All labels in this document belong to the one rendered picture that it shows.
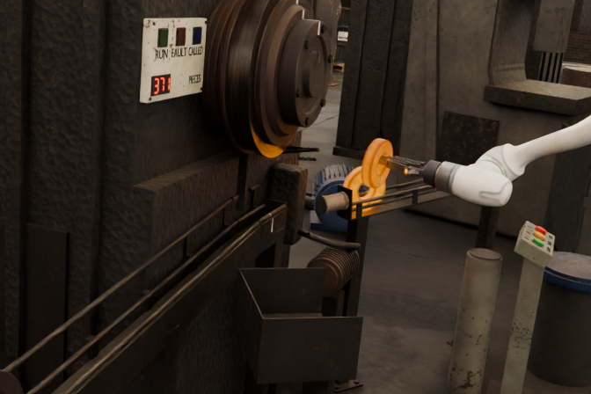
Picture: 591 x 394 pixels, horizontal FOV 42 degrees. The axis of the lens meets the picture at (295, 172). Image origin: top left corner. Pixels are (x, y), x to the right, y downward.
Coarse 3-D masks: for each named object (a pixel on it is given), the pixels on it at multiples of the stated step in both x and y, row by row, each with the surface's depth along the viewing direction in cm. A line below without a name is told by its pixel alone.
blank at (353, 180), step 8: (360, 168) 251; (352, 176) 250; (360, 176) 250; (344, 184) 251; (352, 184) 250; (360, 184) 251; (384, 184) 256; (368, 192) 257; (376, 192) 255; (384, 192) 257; (360, 200) 253; (368, 208) 256
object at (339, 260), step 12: (324, 252) 242; (336, 252) 243; (348, 252) 247; (312, 264) 238; (324, 264) 236; (336, 264) 236; (348, 264) 243; (336, 276) 235; (348, 276) 242; (324, 288) 237; (336, 288) 237; (324, 300) 241; (336, 300) 240; (324, 312) 242; (336, 312) 241; (312, 384) 248; (324, 384) 247
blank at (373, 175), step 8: (376, 144) 233; (384, 144) 236; (368, 152) 232; (376, 152) 232; (384, 152) 237; (392, 152) 242; (368, 160) 232; (376, 160) 233; (368, 168) 232; (376, 168) 235; (384, 168) 241; (368, 176) 233; (376, 176) 237; (384, 176) 242; (368, 184) 235; (376, 184) 238
